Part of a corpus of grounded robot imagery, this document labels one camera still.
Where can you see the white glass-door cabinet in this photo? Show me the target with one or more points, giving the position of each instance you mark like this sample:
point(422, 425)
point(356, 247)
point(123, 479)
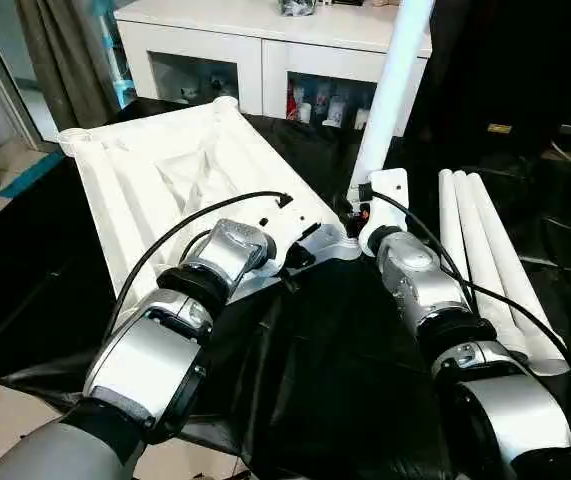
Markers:
point(265, 35)

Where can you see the red bottle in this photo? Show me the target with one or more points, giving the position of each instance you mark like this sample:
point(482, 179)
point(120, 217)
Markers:
point(295, 100)

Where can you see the black speaker with gold label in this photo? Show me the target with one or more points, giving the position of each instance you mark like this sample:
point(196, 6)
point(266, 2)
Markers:
point(505, 65)

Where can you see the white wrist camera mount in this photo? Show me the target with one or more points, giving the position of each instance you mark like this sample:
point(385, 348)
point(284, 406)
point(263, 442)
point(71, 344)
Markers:
point(390, 195)
point(290, 220)

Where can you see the light blue plastic rack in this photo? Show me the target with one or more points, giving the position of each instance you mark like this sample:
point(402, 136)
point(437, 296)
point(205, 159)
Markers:
point(120, 65)

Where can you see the white plastic table leg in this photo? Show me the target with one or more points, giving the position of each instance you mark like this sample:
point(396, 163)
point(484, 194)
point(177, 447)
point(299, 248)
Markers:
point(470, 260)
point(490, 260)
point(510, 260)
point(390, 100)

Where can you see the teal floor strip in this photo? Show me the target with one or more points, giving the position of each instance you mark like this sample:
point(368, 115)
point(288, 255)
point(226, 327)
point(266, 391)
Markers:
point(30, 175)

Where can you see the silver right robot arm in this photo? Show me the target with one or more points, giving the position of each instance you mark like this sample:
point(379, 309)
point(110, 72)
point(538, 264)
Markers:
point(425, 280)

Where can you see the white plastic table top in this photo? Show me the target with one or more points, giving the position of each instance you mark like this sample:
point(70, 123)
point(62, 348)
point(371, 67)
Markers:
point(140, 190)

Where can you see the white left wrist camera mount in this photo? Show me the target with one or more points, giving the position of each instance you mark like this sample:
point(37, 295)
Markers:
point(290, 220)

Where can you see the grey-brown curtain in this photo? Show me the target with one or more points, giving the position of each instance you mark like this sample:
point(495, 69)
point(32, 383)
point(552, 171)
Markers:
point(70, 60)

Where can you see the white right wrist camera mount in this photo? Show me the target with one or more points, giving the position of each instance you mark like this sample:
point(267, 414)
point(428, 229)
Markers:
point(390, 195)

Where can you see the black mat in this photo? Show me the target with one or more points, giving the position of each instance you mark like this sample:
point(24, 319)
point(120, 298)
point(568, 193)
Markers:
point(340, 350)

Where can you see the glass sliding door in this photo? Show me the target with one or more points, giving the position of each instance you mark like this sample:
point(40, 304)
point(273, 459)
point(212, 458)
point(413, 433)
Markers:
point(0, 65)

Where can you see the clear glass jar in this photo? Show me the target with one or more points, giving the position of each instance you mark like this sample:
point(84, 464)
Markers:
point(297, 7)

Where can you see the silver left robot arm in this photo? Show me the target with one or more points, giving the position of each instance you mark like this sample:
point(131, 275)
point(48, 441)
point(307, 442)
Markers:
point(150, 360)

